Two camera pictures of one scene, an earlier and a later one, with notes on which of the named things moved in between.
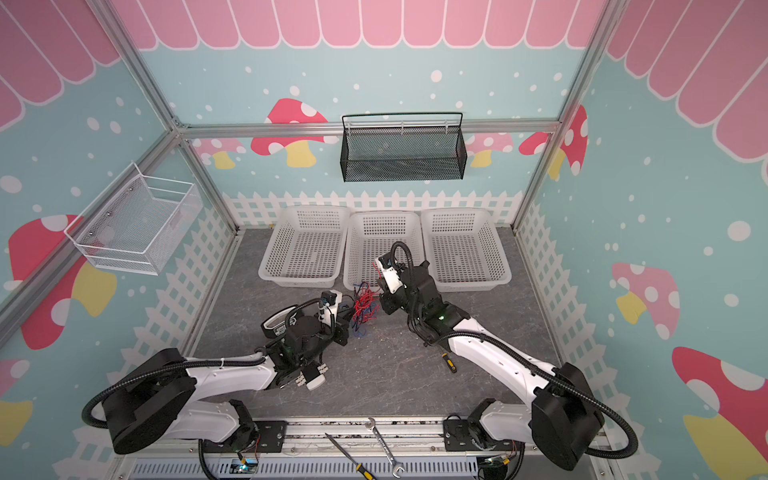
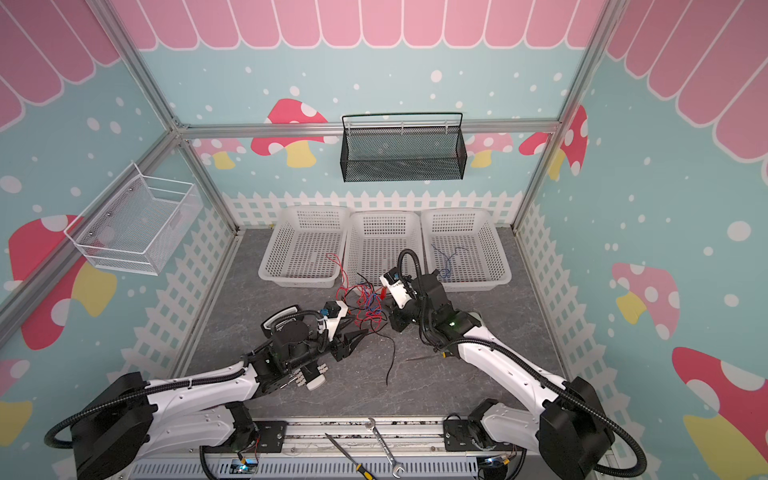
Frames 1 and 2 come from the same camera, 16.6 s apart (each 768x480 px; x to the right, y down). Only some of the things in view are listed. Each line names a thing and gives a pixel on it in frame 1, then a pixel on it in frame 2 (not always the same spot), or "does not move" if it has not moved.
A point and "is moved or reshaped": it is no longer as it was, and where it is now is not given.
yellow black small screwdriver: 450,363 -> 443,355
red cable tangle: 366,307 is moved or reshaped
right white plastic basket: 463,249 does not move
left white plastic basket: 308,249 does not move
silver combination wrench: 395,464 does not move
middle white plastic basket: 370,234 does not move
